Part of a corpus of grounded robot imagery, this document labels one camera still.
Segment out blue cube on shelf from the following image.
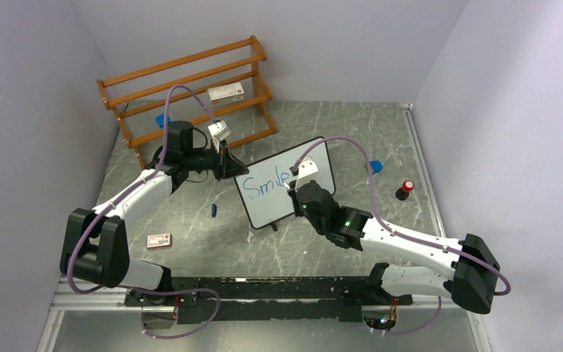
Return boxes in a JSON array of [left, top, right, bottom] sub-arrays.
[[155, 114, 172, 129]]

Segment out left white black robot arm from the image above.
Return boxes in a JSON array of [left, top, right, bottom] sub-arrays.
[[59, 120, 249, 305]]

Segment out blue grey whiteboard eraser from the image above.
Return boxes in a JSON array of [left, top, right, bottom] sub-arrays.
[[367, 160, 383, 175]]

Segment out white whiteboard black frame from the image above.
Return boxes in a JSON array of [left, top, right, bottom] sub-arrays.
[[234, 136, 323, 229]]

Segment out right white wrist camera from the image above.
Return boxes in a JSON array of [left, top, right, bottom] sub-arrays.
[[290, 159, 318, 191]]

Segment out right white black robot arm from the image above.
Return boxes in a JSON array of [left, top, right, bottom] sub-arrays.
[[287, 180, 500, 315]]

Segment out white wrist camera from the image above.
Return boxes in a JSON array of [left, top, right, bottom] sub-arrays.
[[207, 120, 231, 152], [290, 159, 318, 191]]

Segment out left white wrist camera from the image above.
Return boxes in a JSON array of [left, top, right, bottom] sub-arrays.
[[207, 120, 231, 152]]

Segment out red black bottle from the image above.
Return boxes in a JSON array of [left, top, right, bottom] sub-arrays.
[[395, 180, 415, 201]]

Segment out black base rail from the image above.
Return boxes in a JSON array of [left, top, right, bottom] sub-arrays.
[[124, 276, 413, 324]]

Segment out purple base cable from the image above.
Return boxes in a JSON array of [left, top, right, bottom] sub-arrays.
[[133, 289, 221, 340]]

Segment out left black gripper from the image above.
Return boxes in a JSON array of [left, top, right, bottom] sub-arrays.
[[183, 137, 248, 181]]

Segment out orange wooden shelf rack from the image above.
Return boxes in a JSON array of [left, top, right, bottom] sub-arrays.
[[96, 35, 278, 167]]

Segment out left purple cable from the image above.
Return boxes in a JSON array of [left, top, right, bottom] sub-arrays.
[[66, 85, 220, 296]]

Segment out red white box on table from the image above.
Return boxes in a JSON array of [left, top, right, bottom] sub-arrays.
[[146, 233, 172, 249]]

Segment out white red box on shelf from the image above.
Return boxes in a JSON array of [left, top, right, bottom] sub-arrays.
[[207, 82, 246, 107]]

